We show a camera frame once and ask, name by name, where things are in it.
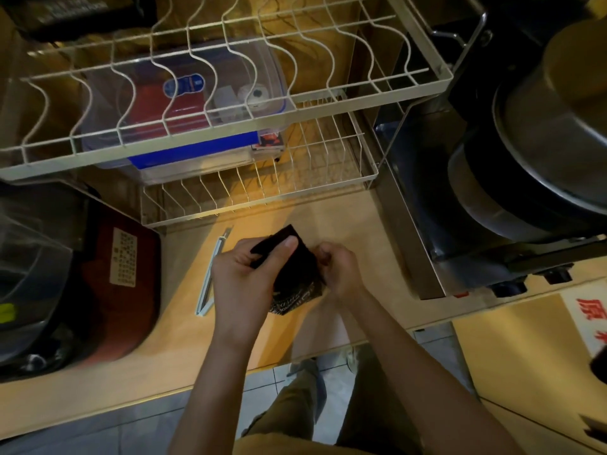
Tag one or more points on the person's right hand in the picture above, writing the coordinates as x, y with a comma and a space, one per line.
342, 272

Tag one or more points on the person's left hand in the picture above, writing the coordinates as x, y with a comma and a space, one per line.
239, 293

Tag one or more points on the person's right fingers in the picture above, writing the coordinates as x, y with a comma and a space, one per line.
326, 260

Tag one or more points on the person's left thumb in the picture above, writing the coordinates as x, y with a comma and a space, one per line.
280, 259

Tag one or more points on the black foil packet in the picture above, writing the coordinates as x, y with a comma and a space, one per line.
294, 274

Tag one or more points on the person's right forearm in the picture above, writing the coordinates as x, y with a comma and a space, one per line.
417, 374

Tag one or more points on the person's left forearm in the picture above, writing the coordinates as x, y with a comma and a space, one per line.
223, 388

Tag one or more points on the white utility knife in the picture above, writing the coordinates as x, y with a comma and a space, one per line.
212, 274

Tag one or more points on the person's right shoe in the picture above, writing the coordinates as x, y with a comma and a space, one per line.
352, 359

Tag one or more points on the person's shoe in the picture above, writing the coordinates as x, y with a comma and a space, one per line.
352, 359
302, 367

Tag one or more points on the person's left shoe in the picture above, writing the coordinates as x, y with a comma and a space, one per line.
302, 367

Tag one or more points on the small red and black packet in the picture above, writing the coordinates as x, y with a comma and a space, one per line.
268, 141

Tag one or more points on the person's right leg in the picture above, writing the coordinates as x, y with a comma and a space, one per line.
374, 402

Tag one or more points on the person's leg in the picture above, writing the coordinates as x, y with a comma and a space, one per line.
374, 402
284, 412

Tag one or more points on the person's left leg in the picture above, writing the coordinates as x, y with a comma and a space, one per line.
284, 412

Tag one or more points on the clear plastic storage box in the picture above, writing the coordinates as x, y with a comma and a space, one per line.
189, 113

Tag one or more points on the stainless steel gas stove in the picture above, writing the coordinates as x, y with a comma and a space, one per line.
483, 184

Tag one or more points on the black stove knob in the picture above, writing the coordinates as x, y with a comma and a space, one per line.
509, 287
557, 274

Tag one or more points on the red rice cooker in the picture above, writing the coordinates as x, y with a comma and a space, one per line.
71, 289

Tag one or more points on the large steel pot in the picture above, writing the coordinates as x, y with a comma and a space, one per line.
545, 132

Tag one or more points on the white sign with red print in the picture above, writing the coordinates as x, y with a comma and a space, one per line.
588, 322

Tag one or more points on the black bag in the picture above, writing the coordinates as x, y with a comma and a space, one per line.
80, 14

